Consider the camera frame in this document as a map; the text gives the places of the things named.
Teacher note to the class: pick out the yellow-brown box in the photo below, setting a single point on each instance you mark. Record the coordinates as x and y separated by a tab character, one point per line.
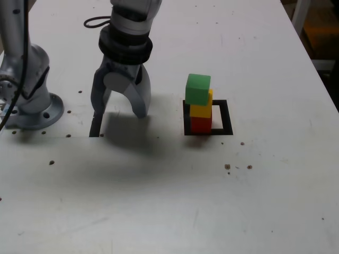
323	34

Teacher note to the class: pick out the black tape strip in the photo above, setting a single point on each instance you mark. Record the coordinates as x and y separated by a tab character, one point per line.
95	129

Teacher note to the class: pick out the yellow cube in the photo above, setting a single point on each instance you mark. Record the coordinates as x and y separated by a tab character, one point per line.
201	111

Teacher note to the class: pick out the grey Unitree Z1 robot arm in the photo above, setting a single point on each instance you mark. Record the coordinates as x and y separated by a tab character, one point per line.
34	100

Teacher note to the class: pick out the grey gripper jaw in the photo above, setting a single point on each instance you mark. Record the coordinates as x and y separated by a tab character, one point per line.
98	98
141	98

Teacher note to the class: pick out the black tape square outline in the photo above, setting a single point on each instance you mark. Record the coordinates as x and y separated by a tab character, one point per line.
227	119

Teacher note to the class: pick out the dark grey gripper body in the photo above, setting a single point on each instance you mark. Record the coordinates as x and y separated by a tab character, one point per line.
124	68

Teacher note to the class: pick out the red cube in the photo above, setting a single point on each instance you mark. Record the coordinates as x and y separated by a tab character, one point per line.
201	124

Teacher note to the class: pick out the green cube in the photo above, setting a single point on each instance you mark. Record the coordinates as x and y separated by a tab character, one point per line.
197	90

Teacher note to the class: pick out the white metal frame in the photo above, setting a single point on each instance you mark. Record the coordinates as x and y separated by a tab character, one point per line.
296	16

